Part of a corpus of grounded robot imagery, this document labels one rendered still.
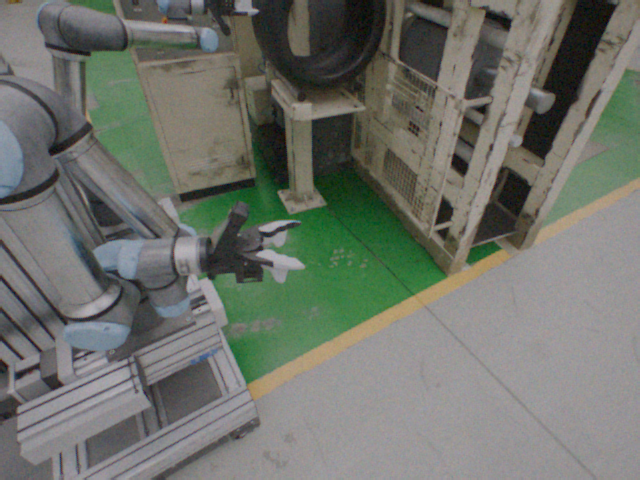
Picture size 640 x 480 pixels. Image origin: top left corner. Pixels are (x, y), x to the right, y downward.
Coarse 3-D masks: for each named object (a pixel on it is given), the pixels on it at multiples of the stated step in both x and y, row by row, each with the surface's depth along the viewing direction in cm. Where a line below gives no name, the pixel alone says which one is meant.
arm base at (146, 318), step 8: (144, 304) 96; (136, 312) 96; (144, 312) 97; (152, 312) 98; (136, 320) 97; (144, 320) 98; (152, 320) 99; (160, 320) 101; (136, 328) 98; (144, 328) 99; (152, 328) 100
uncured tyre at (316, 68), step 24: (264, 0) 144; (288, 0) 142; (360, 0) 175; (384, 0) 157; (264, 24) 148; (360, 24) 181; (384, 24) 164; (264, 48) 158; (288, 48) 152; (336, 48) 187; (360, 48) 181; (288, 72) 160; (312, 72) 187; (336, 72) 184; (360, 72) 173
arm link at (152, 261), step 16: (144, 240) 73; (160, 240) 73; (176, 240) 73; (128, 256) 70; (144, 256) 70; (160, 256) 71; (128, 272) 71; (144, 272) 71; (160, 272) 72; (176, 272) 72
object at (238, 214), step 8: (232, 208) 70; (240, 208) 69; (232, 216) 68; (240, 216) 68; (232, 224) 69; (240, 224) 69; (224, 232) 70; (232, 232) 70; (224, 240) 71; (232, 240) 71; (216, 248) 72; (224, 248) 72; (224, 256) 73
